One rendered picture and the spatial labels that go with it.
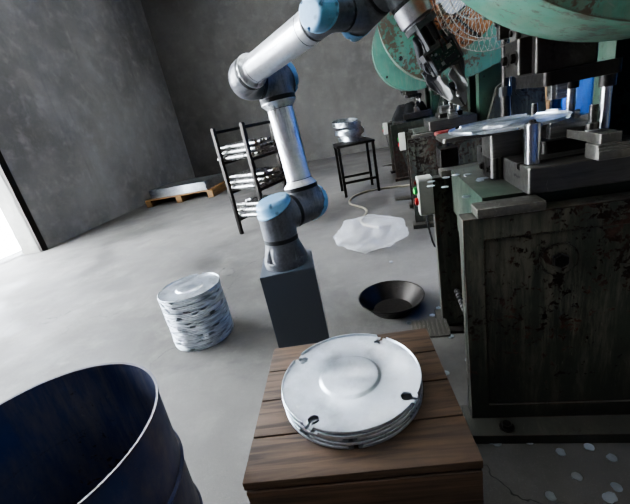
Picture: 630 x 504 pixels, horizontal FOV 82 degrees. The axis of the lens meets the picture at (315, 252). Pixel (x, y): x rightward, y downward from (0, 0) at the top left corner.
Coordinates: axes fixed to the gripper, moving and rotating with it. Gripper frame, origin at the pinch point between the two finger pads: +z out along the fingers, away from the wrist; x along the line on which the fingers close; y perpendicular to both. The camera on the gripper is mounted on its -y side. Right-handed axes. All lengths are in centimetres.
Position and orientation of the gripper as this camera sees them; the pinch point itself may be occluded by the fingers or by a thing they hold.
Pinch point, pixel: (460, 100)
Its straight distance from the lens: 101.0
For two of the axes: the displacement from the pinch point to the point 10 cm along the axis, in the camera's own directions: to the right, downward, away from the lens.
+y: -1.2, 3.8, -9.2
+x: 8.0, -5.1, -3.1
